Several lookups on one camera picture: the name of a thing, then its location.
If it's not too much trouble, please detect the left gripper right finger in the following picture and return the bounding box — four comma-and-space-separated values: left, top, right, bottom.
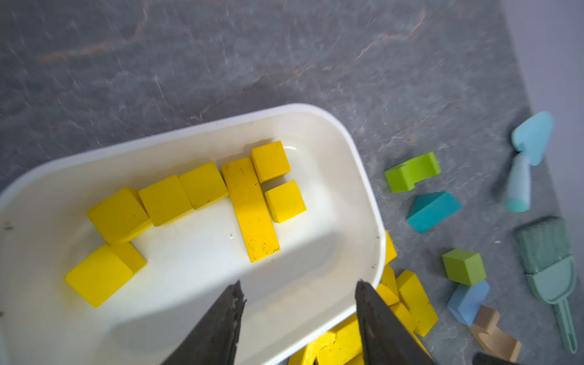
354, 281, 434, 364

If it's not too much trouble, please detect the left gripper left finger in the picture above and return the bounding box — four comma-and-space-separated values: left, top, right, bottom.
163, 281, 246, 364

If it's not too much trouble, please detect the yellow cube block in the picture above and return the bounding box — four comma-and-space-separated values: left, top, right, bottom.
87, 187, 153, 245
65, 242, 148, 308
251, 141, 291, 183
138, 175, 193, 227
179, 162, 229, 210
265, 180, 307, 224

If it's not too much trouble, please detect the long yellow block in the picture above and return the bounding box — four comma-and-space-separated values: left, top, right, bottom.
221, 158, 280, 263

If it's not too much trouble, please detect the white plastic bin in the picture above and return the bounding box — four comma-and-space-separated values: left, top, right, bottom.
1, 103, 386, 364

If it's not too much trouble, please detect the light blue flat block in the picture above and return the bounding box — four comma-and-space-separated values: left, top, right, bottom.
447, 280, 491, 327

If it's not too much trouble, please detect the light green cube block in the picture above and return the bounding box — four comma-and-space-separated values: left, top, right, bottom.
442, 249, 487, 287

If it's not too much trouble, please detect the natural wood arch block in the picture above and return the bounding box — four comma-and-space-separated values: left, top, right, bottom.
469, 305, 522, 363

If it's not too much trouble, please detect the teal triangle block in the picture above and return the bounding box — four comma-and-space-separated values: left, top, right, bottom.
406, 192, 462, 234

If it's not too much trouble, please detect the green arch block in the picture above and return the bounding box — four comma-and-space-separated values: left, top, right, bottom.
385, 152, 441, 193

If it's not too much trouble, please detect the teal toy rake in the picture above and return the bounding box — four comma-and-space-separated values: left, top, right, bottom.
514, 216, 578, 354

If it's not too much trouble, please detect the teal toy shovel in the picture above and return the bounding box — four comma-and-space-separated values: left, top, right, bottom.
504, 111, 555, 213

